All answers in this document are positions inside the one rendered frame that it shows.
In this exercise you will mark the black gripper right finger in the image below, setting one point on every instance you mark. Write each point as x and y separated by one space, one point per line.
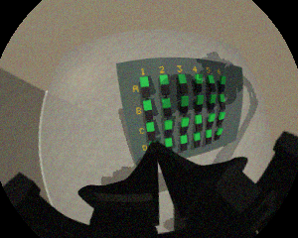
186 180

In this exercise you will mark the grey switch panel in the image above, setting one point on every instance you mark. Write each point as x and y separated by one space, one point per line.
189 105

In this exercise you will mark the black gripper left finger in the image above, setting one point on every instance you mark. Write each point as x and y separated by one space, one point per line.
138 192

